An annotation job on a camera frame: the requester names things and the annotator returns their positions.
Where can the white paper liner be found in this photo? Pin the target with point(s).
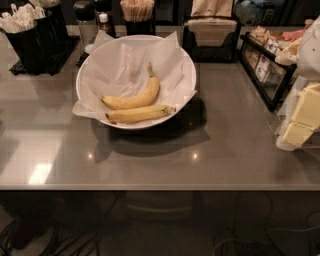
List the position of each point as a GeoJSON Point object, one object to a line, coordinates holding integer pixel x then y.
{"type": "Point", "coordinates": [119, 67]}

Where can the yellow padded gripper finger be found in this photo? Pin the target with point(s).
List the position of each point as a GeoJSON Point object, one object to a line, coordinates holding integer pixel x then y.
{"type": "Point", "coordinates": [307, 111]}
{"type": "Point", "coordinates": [296, 134]}

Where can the black napkin dispenser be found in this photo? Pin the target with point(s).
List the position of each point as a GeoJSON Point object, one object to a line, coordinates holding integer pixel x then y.
{"type": "Point", "coordinates": [211, 31]}

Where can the small sauce bottle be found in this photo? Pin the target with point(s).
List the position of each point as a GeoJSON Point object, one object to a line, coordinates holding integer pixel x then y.
{"type": "Point", "coordinates": [104, 23]}

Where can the black cutlery holder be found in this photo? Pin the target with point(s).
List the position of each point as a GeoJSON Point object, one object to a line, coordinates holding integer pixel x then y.
{"type": "Point", "coordinates": [51, 25]}
{"type": "Point", "coordinates": [20, 28]}

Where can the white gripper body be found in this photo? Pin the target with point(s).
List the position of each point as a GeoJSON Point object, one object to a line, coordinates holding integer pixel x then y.
{"type": "Point", "coordinates": [310, 55]}

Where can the black rubber mat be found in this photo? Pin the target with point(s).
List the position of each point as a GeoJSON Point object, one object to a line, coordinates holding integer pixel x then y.
{"type": "Point", "coordinates": [50, 56]}

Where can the black stir stick holder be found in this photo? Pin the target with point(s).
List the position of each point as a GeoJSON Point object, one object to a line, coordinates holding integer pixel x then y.
{"type": "Point", "coordinates": [138, 16]}

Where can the yellow banana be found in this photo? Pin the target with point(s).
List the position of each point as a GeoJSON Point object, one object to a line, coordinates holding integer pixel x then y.
{"type": "Point", "coordinates": [145, 98]}
{"type": "Point", "coordinates": [139, 114]}

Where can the black cutlery holder front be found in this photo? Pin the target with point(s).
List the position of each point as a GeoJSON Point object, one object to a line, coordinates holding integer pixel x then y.
{"type": "Point", "coordinates": [20, 28]}

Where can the glass shaker black lid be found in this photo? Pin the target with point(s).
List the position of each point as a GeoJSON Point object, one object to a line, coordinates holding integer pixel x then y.
{"type": "Point", "coordinates": [86, 19]}

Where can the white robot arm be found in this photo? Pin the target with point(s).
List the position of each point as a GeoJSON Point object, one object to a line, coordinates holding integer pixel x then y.
{"type": "Point", "coordinates": [305, 53]}

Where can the black condiment packet rack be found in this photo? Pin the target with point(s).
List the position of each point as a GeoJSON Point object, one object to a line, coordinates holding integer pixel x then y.
{"type": "Point", "coordinates": [273, 81]}

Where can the black cutlery holder back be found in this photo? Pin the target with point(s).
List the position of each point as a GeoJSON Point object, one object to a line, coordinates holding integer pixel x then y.
{"type": "Point", "coordinates": [51, 25]}

